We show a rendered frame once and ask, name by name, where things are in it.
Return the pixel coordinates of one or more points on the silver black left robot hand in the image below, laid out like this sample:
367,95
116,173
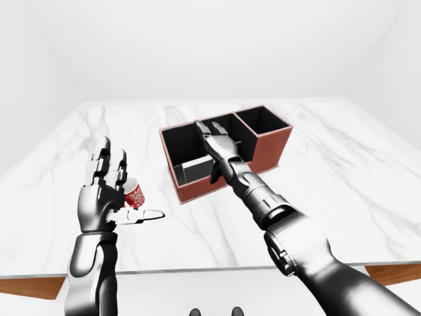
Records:
93,207

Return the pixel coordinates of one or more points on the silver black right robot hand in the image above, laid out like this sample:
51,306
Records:
221,142

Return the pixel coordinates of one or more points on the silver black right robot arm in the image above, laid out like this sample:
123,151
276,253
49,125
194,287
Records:
296,237

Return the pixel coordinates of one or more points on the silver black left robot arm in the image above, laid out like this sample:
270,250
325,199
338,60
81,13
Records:
85,273

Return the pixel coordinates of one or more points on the grey white book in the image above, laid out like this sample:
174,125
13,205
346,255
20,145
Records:
196,169

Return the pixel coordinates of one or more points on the red-brown desk caddy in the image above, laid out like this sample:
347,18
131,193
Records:
263,148

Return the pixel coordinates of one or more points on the red white patterned mug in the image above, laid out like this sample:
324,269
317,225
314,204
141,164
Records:
135,195

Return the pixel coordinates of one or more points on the brown wooden table support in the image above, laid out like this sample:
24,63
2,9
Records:
396,274
33,286

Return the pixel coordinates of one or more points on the small dark rounded shape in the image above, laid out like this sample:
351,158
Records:
195,312
237,311

